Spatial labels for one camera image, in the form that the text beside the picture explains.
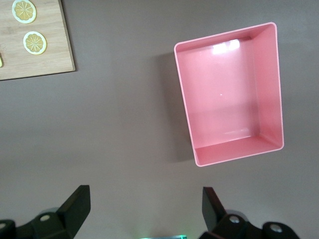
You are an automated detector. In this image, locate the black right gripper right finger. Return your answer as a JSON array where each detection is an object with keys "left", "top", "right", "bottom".
[{"left": 200, "top": 186, "right": 301, "bottom": 239}]

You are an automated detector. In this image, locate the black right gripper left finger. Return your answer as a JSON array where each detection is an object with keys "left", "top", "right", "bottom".
[{"left": 0, "top": 185, "right": 91, "bottom": 239}]

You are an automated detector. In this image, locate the pink plastic bin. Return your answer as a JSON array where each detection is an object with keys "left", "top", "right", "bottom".
[{"left": 173, "top": 22, "right": 285, "bottom": 167}]

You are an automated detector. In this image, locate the wooden cutting board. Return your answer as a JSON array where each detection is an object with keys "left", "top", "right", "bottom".
[{"left": 0, "top": 0, "right": 76, "bottom": 82}]

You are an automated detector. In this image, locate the lemon slice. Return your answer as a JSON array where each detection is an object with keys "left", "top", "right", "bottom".
[
  {"left": 11, "top": 0, "right": 37, "bottom": 24},
  {"left": 22, "top": 31, "right": 47, "bottom": 56}
]

